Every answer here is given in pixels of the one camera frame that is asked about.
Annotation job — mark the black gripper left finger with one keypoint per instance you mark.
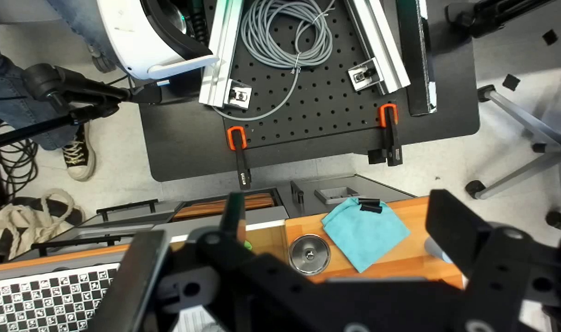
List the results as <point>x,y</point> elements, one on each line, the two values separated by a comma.
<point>130,302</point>

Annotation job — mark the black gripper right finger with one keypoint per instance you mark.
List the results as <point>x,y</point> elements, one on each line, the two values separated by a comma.
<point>462,234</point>

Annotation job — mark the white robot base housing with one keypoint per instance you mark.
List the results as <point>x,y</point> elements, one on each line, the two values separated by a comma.
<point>158,39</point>

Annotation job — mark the checkered calibration board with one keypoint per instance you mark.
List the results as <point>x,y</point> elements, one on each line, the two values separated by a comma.
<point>62,301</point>

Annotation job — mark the teal cloth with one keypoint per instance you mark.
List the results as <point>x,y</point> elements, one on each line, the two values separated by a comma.
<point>364,236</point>

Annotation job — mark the black clip on cloth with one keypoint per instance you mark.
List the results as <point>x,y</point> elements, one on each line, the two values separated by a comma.
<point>370,205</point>

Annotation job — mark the right orange black clamp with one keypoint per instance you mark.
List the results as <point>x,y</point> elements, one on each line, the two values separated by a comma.
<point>390,149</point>

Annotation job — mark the orange black clamp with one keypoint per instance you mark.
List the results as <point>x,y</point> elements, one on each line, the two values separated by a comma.
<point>237,142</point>
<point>390,149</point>

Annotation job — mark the grey office chair base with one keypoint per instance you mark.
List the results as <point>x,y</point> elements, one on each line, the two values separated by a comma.
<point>525,171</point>

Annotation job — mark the black white sneaker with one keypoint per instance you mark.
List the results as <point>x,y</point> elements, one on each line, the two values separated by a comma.
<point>80,157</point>

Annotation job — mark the silver metal bowl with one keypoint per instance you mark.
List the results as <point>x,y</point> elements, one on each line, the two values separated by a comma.
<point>309,254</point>

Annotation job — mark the black perforated breadboard table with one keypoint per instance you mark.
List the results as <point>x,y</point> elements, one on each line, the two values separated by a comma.
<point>315,114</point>

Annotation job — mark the left orange black clamp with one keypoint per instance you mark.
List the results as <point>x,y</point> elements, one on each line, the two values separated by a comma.
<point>237,142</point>

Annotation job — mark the blue jeans leg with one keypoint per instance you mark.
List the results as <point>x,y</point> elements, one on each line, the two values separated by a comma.
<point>18,107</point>

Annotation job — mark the right aluminium extrusion rail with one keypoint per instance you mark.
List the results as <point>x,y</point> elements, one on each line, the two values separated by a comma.
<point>383,66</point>

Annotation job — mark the aluminium extrusion rail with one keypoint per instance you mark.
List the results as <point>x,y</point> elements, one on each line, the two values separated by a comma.
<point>219,88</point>
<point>383,66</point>

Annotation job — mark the left aluminium extrusion rail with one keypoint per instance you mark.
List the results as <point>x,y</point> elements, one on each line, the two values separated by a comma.
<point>219,88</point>

